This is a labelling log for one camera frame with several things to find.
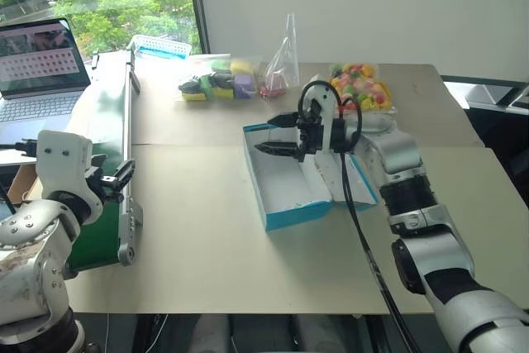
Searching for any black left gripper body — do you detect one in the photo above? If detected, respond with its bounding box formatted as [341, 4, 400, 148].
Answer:
[84, 164, 125, 205]

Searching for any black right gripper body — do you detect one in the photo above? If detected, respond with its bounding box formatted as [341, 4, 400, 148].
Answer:
[295, 98, 326, 164]

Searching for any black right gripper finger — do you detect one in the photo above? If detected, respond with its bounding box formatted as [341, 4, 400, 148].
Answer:
[255, 141, 299, 159]
[267, 112, 300, 129]

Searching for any green conveyor belt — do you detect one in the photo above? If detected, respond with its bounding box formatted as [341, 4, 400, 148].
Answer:
[64, 50, 145, 274]

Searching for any blue and white box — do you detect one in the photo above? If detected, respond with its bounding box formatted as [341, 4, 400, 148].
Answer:
[242, 121, 380, 233]

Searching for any brown cardboard box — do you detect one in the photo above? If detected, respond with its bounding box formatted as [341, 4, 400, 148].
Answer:
[7, 165, 41, 205]

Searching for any small red toy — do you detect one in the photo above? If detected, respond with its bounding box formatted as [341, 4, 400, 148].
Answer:
[260, 74, 287, 99]

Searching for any tall clear plastic bag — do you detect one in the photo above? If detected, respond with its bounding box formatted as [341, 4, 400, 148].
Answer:
[260, 12, 301, 100]

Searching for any plastic bag of toy blocks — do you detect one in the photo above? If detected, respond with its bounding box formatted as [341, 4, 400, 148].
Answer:
[175, 54, 264, 103]

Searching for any bag of colourful candy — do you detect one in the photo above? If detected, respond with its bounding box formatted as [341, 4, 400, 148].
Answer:
[328, 62, 398, 114]

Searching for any grey laptop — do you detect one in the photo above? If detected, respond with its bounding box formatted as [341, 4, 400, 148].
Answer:
[0, 17, 92, 145]

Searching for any white plastic basket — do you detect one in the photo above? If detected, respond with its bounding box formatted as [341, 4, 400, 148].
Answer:
[126, 34, 193, 60]

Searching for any dark side desk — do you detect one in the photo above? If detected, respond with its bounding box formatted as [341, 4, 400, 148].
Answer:
[440, 74, 529, 180]

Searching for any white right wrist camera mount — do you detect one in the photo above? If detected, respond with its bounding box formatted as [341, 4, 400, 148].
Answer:
[303, 74, 352, 154]

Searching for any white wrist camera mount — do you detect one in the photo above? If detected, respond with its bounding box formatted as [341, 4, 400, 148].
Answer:
[35, 130, 104, 216]
[303, 74, 352, 154]

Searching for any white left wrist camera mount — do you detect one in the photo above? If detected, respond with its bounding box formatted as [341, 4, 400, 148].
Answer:
[35, 130, 104, 216]

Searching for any black plug with cable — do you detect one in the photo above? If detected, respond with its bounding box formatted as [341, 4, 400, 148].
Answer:
[0, 140, 38, 159]

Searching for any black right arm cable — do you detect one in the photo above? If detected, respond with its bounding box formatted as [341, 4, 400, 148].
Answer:
[298, 82, 418, 353]

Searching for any thin white cable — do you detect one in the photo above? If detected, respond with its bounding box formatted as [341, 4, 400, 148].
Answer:
[150, 313, 169, 353]

